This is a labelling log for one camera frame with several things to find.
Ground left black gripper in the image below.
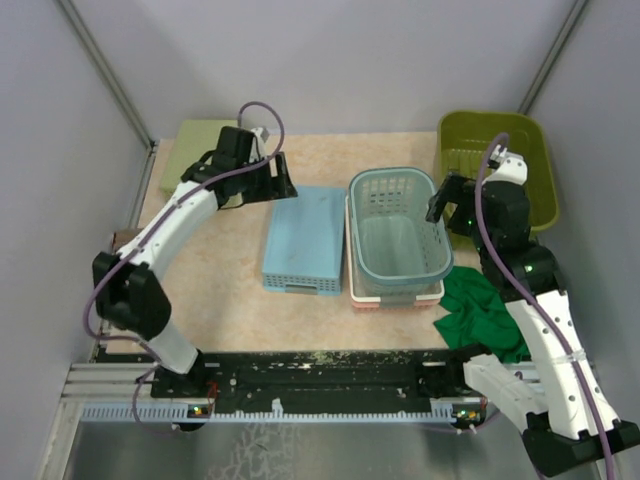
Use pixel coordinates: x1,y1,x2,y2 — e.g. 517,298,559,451
234,151,295,204

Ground light blue plastic bin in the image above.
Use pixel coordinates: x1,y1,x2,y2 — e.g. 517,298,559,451
262,186,346,296

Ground teal perforated basket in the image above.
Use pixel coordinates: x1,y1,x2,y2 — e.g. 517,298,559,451
348,167,454,295

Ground light green plastic bin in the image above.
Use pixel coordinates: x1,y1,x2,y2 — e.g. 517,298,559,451
159,119,237,200

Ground white perforated bin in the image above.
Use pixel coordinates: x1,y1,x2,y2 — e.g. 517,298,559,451
344,198,445,301

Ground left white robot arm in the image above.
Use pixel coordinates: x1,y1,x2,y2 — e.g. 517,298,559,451
90,126,297,397

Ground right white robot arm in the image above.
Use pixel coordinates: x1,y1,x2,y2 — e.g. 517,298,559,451
426,173,639,479

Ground olive green dish basket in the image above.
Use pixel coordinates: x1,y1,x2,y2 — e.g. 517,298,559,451
434,110,559,236

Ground green cloth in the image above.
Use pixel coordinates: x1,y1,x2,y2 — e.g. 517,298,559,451
434,266,530,364

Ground pink plastic bin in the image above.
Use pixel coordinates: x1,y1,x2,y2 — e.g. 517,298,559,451
351,297,440,312

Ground brown paper bag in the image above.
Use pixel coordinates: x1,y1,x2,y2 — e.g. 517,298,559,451
111,228,140,253

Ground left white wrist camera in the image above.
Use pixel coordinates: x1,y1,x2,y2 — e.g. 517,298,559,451
249,127,269,163

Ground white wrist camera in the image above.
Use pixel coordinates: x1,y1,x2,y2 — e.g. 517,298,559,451
249,127,269,163
483,144,528,186

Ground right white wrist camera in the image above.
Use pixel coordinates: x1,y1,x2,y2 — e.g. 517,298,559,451
483,144,528,186

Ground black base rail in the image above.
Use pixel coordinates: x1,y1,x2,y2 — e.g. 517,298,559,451
151,344,488,415

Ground grey cable duct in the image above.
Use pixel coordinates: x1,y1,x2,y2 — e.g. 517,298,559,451
79,401,491,422

